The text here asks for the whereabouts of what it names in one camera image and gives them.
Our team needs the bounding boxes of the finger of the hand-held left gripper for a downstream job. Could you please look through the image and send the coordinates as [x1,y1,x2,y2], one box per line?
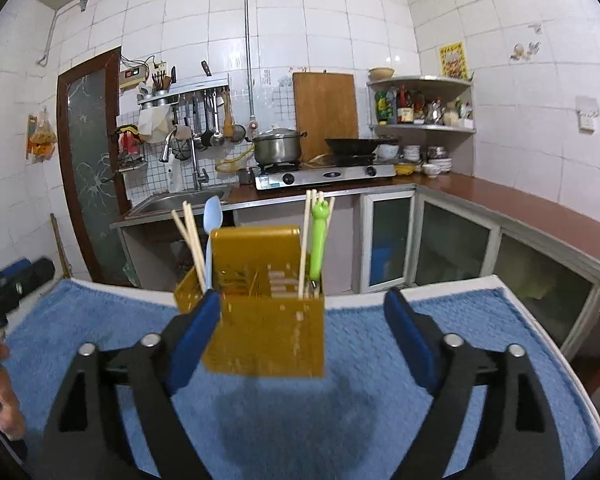
[0,259,33,291]
[0,256,57,311]

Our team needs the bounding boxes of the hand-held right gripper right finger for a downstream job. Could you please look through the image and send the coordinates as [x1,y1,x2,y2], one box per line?
[382,287,566,480]

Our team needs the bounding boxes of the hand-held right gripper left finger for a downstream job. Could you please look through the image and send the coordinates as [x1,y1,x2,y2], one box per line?
[32,289,223,480]

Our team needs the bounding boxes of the yellow slotted utensil holder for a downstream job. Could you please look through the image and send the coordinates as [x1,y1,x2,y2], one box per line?
[173,225,326,378]

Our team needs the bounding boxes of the light blue plastic spoon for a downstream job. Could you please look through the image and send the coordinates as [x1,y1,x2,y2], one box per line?
[202,196,224,293]

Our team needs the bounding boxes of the green-handled fork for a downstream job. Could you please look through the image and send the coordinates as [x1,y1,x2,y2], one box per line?
[307,199,331,297]

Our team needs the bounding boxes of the person's left hand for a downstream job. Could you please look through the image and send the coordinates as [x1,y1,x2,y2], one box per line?
[0,342,28,441]

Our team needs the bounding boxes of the wooden stick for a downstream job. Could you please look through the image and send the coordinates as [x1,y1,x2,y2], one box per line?
[50,213,73,278]

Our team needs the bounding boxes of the blue textured blanket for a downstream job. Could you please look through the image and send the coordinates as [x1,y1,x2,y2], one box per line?
[2,275,600,480]

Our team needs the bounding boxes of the kitchen counter cabinet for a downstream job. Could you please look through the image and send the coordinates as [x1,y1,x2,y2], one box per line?
[112,170,600,361]

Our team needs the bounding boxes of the brown frosted glass door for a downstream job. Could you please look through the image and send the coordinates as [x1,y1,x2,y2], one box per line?
[56,46,133,288]

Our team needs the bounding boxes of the hanging plastic bag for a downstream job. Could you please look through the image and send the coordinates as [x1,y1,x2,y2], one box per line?
[27,110,57,163]

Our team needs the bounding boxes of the steel sink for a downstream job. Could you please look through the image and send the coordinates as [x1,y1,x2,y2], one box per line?
[112,185,233,222]

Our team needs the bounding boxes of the white soap bottle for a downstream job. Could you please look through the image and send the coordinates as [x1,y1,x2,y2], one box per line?
[167,155,185,193]

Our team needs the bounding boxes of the steel faucet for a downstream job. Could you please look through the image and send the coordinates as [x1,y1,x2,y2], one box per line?
[159,127,210,192]

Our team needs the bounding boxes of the stack of white bowls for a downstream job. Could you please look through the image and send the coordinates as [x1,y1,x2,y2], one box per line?
[377,144,453,178]

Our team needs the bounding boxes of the steel gas stove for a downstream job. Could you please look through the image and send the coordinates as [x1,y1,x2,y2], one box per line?
[255,157,397,191]

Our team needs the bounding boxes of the white cloth bag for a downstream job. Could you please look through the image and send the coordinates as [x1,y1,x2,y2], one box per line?
[139,107,173,143]

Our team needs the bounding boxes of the black wok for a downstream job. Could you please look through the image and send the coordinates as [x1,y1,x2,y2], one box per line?
[324,135,398,157]

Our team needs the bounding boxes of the black ladle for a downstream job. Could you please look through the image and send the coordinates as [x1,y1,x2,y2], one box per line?
[200,92,215,148]

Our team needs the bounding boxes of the steel ladle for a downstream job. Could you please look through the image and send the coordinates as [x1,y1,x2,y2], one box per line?
[210,91,226,147]

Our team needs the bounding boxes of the steel pot with lid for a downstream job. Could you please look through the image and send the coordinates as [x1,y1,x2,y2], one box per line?
[252,127,308,166]

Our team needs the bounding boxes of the white box with red display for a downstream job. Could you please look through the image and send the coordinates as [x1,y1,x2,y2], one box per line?
[119,66,148,90]

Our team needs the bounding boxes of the wooden spatula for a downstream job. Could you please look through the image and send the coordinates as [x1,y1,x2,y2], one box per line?
[222,91,234,139]

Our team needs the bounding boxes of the dark sauce bottle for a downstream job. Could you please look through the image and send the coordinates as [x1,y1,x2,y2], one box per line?
[397,85,415,123]

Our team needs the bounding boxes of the green bottle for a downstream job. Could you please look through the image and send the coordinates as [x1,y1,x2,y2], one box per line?
[375,91,397,125]

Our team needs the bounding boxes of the wooden cutting board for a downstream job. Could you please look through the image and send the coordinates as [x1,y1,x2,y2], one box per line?
[292,71,359,161]

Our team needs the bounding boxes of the white corner shelf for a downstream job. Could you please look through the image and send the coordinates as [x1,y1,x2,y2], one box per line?
[366,76,477,133]

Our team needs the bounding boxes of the wire basket with red items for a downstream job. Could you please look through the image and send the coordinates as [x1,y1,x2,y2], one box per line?
[112,125,148,173]

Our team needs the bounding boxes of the yellow hose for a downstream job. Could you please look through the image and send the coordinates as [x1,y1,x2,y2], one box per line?
[215,147,256,173]

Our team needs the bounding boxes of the steel wall utensil rack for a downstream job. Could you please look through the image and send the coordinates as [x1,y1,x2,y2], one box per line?
[137,74,231,106]

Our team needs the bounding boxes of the yellow wall poster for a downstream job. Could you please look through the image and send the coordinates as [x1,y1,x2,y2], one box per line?
[438,41,468,81]

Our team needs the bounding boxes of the white wall socket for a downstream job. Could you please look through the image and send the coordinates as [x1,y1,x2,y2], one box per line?
[577,96,600,133]

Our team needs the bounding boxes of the grey wall pipe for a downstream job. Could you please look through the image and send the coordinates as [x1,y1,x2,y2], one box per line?
[243,0,258,141]

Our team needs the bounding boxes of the wall stickers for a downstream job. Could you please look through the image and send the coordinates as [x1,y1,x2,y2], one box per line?
[510,22,543,63]

